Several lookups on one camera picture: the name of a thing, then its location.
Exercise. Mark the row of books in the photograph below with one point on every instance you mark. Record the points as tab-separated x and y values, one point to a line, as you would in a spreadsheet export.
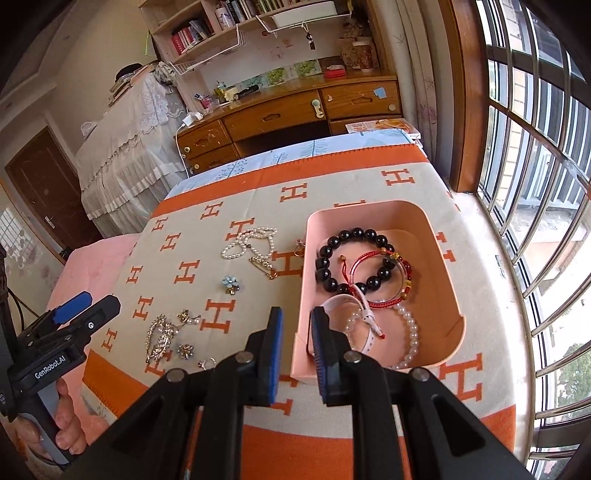
231	11

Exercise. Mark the pink rectangular box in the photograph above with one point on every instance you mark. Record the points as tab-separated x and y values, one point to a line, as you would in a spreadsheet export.
415	230

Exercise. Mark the lace-covered piano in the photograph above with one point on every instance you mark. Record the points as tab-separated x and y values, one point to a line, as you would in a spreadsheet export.
124	147

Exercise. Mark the pink blanket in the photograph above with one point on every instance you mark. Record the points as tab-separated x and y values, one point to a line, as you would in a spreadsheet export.
97	263

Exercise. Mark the green drawer lock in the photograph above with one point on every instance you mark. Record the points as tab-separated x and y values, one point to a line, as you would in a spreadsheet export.
316	108

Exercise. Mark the wooden desk with drawers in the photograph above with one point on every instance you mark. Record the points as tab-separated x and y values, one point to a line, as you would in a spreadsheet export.
277	117

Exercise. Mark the wooden window frame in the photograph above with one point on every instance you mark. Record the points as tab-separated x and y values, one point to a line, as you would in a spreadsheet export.
461	92

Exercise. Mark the red patterned cup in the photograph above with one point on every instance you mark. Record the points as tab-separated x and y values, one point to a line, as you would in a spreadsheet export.
364	57

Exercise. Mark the small red box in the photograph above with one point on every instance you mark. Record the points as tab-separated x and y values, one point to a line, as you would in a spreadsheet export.
334	72

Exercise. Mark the black flashlight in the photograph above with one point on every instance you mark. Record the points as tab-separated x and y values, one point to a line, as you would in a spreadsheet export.
244	91

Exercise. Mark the person's left hand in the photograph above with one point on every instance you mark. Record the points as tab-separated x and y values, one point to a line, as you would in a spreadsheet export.
69	417

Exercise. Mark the stone window sill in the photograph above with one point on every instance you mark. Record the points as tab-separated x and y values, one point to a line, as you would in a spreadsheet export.
489	286

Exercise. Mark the green printed picture strip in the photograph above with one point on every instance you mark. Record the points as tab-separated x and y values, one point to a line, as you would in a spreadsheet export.
288	71

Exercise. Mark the floral curtain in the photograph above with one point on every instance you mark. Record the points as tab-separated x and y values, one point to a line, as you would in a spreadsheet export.
418	78

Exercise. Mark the hanging keys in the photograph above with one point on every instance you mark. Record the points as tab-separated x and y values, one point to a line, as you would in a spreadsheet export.
309	39

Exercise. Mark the stack of books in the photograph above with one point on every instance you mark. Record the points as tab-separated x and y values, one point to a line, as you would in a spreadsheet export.
122	85

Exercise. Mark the wooden bookshelf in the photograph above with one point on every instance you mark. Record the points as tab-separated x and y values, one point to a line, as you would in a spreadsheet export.
258	50

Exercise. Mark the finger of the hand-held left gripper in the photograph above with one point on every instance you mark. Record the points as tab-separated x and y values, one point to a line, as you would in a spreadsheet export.
71	308
99	316

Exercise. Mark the metal window grille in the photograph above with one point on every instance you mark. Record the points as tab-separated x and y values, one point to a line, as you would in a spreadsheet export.
545	184

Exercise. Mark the brown wooden door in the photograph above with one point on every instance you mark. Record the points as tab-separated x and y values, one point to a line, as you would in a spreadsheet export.
41	194

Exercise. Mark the orange and beige patterned blanket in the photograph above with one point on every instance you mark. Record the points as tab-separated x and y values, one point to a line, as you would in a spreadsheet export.
258	212

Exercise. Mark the crystal leaf brooch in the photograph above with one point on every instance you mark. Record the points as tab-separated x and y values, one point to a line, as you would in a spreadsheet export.
159	344

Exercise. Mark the gold safety pin brooch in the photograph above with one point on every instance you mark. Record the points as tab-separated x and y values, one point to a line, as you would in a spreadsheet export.
265	270

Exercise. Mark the black hat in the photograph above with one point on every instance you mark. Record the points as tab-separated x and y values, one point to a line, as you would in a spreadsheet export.
127	70

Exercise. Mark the pen holder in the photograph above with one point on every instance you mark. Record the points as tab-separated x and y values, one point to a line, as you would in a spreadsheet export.
221	91

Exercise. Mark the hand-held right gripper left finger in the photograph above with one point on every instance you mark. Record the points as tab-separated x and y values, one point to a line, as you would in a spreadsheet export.
275	350

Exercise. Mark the orange magazine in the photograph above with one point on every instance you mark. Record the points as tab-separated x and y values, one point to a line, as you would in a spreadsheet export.
383	125

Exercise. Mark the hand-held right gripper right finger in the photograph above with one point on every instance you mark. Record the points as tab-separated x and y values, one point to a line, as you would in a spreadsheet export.
319	355

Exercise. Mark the blue sticky note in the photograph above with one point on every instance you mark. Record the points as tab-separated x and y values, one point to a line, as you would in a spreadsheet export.
379	92

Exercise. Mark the blue flower brooch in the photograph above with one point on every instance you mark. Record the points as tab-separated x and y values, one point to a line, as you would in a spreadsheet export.
229	282

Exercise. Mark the patterned paper bag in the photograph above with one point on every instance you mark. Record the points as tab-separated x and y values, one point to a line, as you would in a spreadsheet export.
348	53

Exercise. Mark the small silver star brooch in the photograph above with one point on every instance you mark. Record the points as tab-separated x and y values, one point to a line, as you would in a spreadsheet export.
186	350

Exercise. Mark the frosted glass panel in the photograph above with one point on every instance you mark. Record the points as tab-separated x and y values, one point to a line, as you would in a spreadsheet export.
21	249

